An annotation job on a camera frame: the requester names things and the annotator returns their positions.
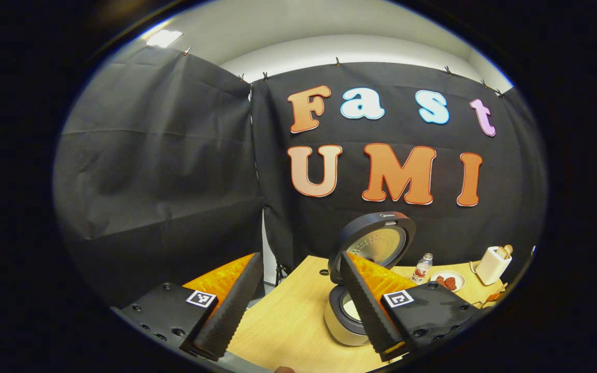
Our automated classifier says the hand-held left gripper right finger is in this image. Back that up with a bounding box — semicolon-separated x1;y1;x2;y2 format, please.
340;252;481;362

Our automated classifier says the clear plastic drink bottle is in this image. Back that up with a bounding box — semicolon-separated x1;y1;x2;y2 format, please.
411;253;434;284

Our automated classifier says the ceiling light panel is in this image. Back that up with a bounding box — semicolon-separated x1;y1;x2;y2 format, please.
146;30;183;48

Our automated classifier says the black silver rice cooker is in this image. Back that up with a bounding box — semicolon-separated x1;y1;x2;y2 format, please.
324;211;417;347

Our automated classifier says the black backdrop cloth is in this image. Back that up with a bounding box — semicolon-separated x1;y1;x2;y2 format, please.
52;47;548;311

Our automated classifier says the white round plate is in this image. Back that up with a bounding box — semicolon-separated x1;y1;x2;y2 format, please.
430;270;466;294

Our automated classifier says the white toaster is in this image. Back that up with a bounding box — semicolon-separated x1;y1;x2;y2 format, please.
475;246;513;285

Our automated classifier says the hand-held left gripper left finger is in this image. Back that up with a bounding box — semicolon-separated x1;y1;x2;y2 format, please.
111;252;264;362

